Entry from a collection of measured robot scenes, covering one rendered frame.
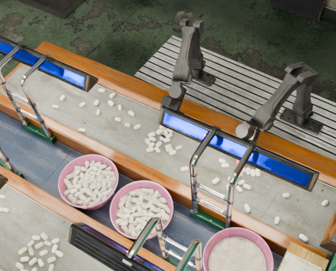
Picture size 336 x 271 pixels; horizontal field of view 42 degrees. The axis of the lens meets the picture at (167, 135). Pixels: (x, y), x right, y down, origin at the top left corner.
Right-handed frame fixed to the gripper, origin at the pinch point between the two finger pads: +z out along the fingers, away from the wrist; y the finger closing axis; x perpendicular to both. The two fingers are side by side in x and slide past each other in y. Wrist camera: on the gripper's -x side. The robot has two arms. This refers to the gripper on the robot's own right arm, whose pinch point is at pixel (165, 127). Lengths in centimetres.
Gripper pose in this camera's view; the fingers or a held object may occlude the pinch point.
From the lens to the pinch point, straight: 196.8
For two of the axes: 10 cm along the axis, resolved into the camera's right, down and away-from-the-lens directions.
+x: 3.9, -0.2, 9.2
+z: -3.5, 9.2, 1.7
